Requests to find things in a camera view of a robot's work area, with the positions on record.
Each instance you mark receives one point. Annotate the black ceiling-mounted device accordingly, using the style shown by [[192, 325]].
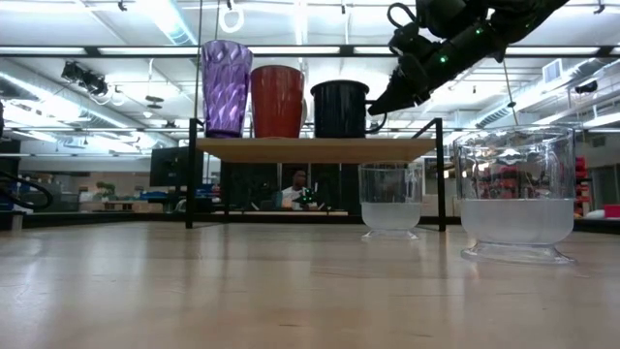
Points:
[[84, 77]]

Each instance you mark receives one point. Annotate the wooden shelf black metal frame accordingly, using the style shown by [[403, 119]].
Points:
[[315, 150]]

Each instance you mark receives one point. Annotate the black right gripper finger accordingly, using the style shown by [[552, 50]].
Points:
[[392, 99]]

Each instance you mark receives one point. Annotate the purple faceted plastic tumbler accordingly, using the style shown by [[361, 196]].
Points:
[[226, 92]]

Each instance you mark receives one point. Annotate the black ribbed mug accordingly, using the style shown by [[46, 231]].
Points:
[[339, 111]]

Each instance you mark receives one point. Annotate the black monitor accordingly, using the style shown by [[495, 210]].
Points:
[[169, 167]]

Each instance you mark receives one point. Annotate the black metal table frame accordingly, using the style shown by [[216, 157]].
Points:
[[97, 219]]

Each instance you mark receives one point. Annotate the clear glass cup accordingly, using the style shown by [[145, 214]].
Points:
[[390, 213], [516, 220]]

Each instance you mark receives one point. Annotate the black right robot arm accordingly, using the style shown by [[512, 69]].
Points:
[[523, 14]]

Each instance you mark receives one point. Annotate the orange mug white inside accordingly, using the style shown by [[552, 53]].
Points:
[[277, 104]]

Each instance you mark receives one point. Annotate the person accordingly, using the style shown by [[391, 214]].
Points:
[[293, 194]]

